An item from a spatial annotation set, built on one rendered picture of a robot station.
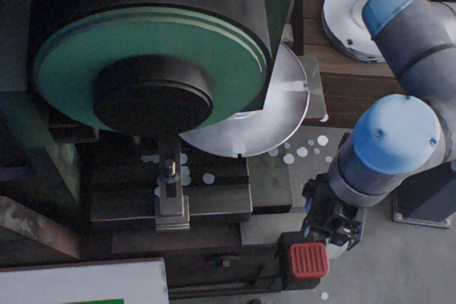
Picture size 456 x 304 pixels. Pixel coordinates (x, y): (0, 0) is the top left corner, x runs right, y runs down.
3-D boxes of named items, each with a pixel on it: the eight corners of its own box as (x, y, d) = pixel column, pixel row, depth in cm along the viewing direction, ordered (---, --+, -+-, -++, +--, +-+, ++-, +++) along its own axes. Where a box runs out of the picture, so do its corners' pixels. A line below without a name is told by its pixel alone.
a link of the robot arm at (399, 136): (466, 143, 55) (390, 169, 52) (419, 184, 64) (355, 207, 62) (425, 77, 58) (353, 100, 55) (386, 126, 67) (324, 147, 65)
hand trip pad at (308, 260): (316, 250, 104) (325, 240, 97) (321, 284, 101) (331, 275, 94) (279, 253, 103) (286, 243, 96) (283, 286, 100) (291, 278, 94)
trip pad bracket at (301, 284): (296, 252, 120) (314, 227, 102) (302, 299, 116) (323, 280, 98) (268, 254, 120) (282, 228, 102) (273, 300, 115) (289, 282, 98)
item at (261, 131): (318, 154, 102) (318, 152, 101) (159, 161, 99) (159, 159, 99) (297, 25, 114) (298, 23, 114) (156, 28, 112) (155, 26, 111)
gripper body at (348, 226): (296, 235, 77) (317, 206, 66) (310, 180, 81) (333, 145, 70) (349, 253, 77) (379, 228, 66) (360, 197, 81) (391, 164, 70)
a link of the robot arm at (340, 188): (343, 129, 67) (410, 150, 66) (333, 144, 71) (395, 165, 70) (330, 184, 63) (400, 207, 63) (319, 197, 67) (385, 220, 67)
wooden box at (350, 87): (391, 41, 210) (427, -22, 178) (400, 132, 193) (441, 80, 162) (285, 33, 208) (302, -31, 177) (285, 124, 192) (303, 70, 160)
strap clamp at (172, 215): (185, 147, 109) (184, 124, 100) (189, 231, 102) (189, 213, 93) (154, 148, 108) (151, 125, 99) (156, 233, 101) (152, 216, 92)
